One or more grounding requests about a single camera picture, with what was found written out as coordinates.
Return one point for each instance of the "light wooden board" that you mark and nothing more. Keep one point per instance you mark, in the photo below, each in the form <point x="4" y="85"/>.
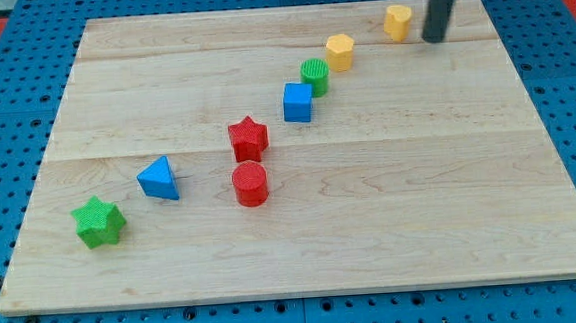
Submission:
<point x="424" y="166"/>

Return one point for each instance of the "red cylinder block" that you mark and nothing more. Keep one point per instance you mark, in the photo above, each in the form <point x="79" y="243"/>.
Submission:
<point x="250" y="182"/>

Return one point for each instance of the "red star block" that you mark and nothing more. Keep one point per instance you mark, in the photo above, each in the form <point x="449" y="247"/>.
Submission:
<point x="248" y="139"/>

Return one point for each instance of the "blue cube block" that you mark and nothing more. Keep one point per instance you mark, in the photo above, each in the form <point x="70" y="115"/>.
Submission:
<point x="297" y="102"/>

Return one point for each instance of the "green cylinder block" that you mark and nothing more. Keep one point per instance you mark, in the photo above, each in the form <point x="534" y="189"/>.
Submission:
<point x="315" y="72"/>

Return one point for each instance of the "yellow hexagon block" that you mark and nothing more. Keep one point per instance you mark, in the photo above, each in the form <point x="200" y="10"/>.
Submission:
<point x="339" y="52"/>

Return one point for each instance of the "blue triangle block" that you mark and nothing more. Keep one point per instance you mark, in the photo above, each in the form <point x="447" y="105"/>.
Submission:
<point x="157" y="180"/>

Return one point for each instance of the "green star block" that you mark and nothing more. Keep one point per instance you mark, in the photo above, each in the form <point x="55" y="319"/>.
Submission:
<point x="98" y="223"/>

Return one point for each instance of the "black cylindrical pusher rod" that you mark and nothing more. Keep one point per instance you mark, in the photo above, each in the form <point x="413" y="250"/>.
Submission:
<point x="436" y="22"/>

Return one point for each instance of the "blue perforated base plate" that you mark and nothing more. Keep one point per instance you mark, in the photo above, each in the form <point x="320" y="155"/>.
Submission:
<point x="39" y="43"/>

